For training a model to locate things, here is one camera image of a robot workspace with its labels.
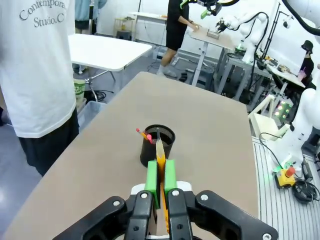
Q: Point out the white folding table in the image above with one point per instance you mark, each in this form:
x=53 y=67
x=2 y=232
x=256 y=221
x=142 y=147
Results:
x=107 y=52

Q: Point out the brown height-adjustable table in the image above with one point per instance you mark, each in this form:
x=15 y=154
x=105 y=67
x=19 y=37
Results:
x=212 y=40

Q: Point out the yellow emergency stop button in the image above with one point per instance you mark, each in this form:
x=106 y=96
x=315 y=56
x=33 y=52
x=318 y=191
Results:
x=285 y=177

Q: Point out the translucent plastic crate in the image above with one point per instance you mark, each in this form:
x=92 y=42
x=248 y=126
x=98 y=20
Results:
x=91 y=112

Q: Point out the green white bucket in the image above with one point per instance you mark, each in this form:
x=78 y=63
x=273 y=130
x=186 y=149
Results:
x=79 y=89

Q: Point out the person in black shorts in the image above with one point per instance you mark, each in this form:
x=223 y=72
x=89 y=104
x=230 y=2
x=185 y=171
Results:
x=175 y=25

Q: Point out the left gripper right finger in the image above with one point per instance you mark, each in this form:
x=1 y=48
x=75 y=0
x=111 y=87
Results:
x=171 y=180

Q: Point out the person in light blue top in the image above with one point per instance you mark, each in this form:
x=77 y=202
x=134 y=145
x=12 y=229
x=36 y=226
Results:
x=88 y=15

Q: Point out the person in white t-shirt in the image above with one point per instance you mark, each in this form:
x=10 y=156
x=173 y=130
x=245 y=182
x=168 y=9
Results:
x=37 y=75

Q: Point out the seated person black hat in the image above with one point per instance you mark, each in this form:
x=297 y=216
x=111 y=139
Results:
x=308 y=62

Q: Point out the pink drink cup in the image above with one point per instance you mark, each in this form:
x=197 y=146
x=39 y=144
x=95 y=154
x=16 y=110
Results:
x=301 y=75

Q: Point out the thin black pen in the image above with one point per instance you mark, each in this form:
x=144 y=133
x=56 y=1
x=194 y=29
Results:
x=158 y=133

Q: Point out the yellow pencil pink eraser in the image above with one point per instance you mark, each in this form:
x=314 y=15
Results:
x=143 y=135

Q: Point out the white wooden frame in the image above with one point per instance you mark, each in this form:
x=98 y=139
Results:
x=265 y=120

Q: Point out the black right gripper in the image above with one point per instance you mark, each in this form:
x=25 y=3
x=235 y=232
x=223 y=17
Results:
x=212 y=5

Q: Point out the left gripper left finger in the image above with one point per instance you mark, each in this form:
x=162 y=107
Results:
x=150 y=185

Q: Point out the black light stand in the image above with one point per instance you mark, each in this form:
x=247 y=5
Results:
x=273 y=30

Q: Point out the white robot arm black gripper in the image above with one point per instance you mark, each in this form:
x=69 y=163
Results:
x=250 y=30

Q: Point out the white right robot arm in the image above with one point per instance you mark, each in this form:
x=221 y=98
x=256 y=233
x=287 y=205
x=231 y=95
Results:
x=303 y=112

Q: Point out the black mesh pen holder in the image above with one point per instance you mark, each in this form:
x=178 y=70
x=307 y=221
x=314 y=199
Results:
x=150 y=152

